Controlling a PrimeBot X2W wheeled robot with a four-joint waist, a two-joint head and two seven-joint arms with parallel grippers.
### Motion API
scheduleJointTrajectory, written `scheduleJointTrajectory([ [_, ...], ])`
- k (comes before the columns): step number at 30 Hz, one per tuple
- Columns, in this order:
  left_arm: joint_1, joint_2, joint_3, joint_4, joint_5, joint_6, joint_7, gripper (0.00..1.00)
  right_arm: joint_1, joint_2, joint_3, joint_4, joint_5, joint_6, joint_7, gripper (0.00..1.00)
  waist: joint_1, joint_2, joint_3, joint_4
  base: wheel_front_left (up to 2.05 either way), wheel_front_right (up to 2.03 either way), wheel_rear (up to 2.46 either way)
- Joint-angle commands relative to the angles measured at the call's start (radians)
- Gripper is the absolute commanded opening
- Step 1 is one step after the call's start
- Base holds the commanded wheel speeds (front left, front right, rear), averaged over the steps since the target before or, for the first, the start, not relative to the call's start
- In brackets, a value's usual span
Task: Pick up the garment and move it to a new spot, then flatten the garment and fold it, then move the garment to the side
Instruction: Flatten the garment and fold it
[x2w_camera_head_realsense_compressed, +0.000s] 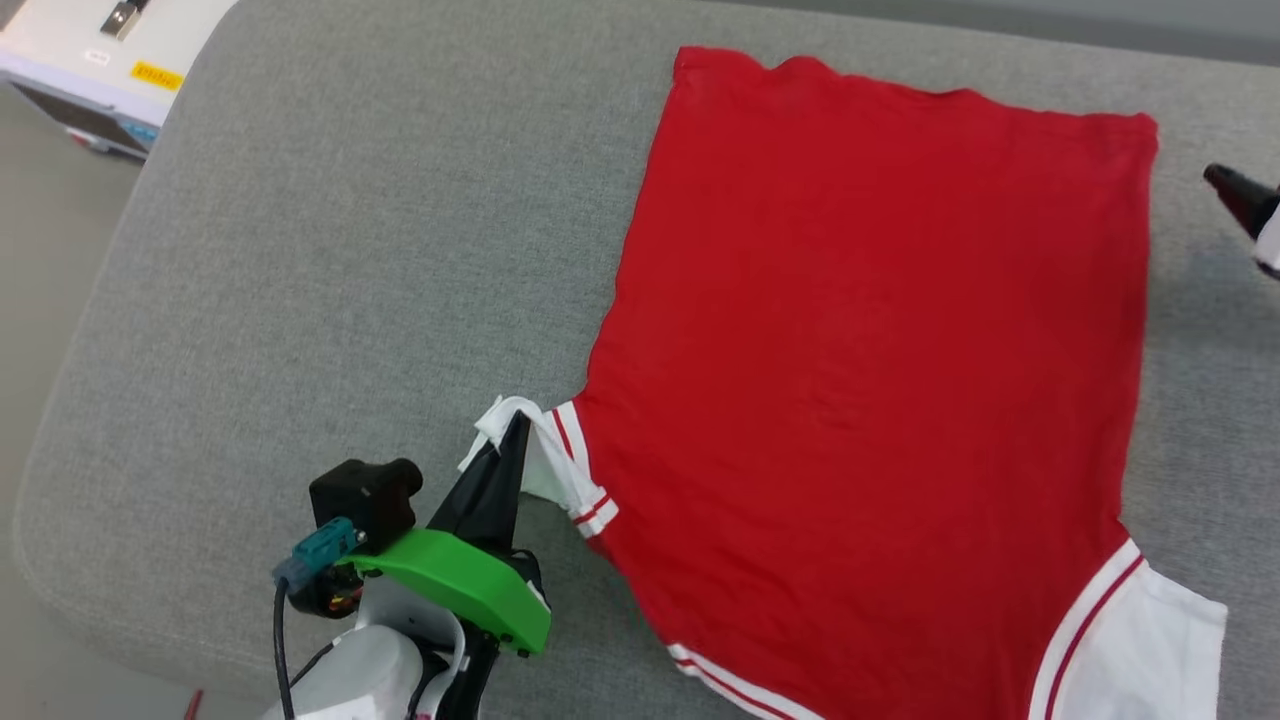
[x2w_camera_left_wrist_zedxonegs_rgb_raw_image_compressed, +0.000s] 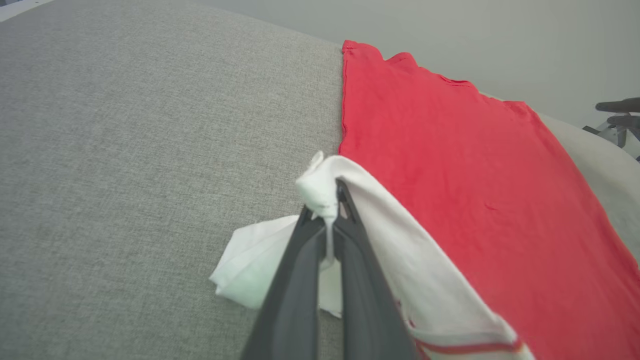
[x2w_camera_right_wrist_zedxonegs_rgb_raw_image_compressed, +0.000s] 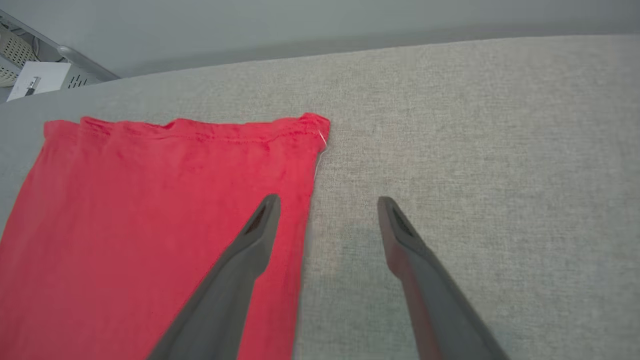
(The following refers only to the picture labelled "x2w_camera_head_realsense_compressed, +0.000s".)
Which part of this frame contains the teal left cable connector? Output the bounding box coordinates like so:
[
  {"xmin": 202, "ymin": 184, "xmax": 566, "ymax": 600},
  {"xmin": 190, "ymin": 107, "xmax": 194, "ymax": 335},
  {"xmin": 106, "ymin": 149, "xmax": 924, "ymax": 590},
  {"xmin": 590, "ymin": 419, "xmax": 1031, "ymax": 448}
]
[{"xmin": 273, "ymin": 516, "xmax": 369, "ymax": 593}]

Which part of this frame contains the white power supply box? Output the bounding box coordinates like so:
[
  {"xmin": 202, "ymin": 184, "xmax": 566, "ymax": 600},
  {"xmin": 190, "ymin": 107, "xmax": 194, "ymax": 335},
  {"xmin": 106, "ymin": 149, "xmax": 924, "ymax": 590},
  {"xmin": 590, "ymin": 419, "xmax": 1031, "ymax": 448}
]
[{"xmin": 0, "ymin": 0, "xmax": 243, "ymax": 163}]

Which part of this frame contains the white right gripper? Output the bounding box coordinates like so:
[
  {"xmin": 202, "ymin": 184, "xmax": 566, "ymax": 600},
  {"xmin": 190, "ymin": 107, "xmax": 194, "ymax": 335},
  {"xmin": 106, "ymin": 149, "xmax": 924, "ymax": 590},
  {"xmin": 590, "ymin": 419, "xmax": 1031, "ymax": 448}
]
[{"xmin": 1202, "ymin": 162, "xmax": 1280, "ymax": 281}]

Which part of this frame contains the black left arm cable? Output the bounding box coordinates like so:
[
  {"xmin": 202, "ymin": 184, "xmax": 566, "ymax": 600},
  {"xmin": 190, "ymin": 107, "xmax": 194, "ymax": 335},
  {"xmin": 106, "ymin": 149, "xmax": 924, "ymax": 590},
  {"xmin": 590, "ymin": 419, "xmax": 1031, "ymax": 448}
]
[{"xmin": 271, "ymin": 580, "xmax": 303, "ymax": 720}]

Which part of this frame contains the black cylindrical left gripper motor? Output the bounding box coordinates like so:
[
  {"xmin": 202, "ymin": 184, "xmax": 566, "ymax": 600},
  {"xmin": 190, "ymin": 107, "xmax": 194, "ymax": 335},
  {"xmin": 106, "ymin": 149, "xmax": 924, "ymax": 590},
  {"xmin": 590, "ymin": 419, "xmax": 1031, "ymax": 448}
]
[{"xmin": 286, "ymin": 565, "xmax": 363, "ymax": 621}]

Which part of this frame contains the red and white shirt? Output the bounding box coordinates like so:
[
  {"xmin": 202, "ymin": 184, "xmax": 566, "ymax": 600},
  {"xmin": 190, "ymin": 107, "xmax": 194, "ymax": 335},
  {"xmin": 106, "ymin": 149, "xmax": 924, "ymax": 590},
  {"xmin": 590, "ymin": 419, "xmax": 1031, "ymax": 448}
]
[{"xmin": 458, "ymin": 45, "xmax": 1230, "ymax": 720}]

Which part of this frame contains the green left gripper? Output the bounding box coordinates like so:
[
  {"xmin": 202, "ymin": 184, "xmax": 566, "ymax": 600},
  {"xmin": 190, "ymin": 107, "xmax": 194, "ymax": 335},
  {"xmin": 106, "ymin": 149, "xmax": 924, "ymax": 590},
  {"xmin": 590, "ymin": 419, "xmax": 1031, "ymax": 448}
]
[{"xmin": 348, "ymin": 410, "xmax": 553, "ymax": 658}]

